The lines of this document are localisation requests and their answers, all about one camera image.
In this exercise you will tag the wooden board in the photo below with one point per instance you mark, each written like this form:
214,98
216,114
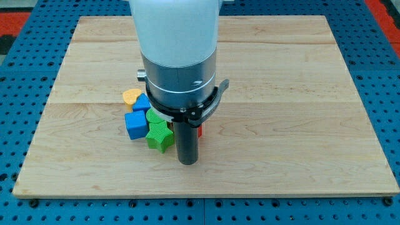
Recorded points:
290,125

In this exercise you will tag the green star block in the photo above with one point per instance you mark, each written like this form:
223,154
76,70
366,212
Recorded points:
159,137

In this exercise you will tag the red block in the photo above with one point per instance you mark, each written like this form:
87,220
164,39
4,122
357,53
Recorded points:
200,131

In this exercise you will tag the blue cube block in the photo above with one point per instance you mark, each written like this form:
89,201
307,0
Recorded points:
136,124

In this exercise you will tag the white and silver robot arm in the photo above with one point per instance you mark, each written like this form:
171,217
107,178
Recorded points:
178,40

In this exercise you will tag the yellow heart block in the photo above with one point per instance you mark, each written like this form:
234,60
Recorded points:
130,97

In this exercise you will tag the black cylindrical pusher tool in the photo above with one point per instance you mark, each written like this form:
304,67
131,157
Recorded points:
186,139

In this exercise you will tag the blue block behind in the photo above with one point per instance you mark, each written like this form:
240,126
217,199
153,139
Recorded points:
142,104

